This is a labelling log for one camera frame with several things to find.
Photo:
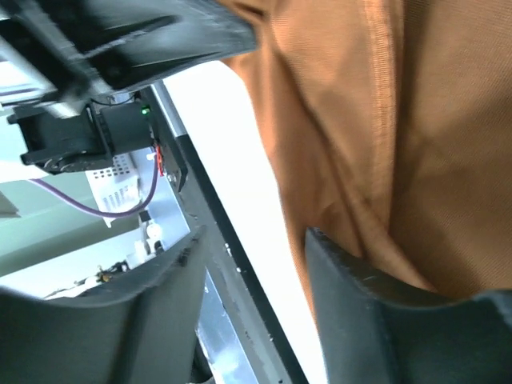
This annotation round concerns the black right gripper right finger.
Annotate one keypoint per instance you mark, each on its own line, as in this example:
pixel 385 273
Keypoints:
pixel 374 328

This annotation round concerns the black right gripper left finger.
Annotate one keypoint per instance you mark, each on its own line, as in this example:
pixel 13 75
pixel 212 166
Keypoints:
pixel 137 328

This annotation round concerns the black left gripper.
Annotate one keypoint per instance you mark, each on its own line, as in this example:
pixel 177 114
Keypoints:
pixel 68 52

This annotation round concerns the orange cloth napkin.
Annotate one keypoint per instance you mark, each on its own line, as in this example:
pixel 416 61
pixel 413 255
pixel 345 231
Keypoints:
pixel 388 126

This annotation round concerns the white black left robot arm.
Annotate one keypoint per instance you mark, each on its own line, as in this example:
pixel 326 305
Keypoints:
pixel 63 138

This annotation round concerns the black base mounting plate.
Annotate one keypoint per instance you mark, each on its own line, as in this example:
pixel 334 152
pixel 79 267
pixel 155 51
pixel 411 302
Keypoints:
pixel 238 330

